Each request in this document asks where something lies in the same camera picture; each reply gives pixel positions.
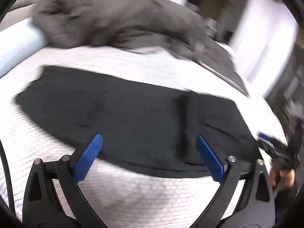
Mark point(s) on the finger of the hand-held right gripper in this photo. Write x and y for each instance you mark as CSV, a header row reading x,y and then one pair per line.
x,y
267,147
268,138

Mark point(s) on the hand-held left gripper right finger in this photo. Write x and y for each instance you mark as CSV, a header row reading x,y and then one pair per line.
x,y
210,158

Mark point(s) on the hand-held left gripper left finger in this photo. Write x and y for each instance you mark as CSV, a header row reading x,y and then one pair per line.
x,y
89,155

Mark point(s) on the black pants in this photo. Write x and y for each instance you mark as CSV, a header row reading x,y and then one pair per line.
x,y
133,123

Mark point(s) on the person's right hand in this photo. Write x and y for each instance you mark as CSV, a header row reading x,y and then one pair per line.
x,y
287,178

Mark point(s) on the bed with honeycomb mattress cover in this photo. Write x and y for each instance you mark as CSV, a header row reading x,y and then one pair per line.
x,y
123,194

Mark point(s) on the white wardrobe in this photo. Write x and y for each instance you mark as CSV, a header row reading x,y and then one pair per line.
x,y
266,40

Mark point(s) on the light blue pillow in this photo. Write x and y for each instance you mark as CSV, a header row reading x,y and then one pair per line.
x,y
16,45

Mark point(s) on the grey duvet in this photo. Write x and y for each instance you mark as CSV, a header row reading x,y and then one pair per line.
x,y
114,19

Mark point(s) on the brown striped curtain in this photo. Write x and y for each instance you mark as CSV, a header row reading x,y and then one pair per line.
x,y
213,3

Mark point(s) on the beige padded headboard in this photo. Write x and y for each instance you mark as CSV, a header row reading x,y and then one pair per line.
x,y
20,15

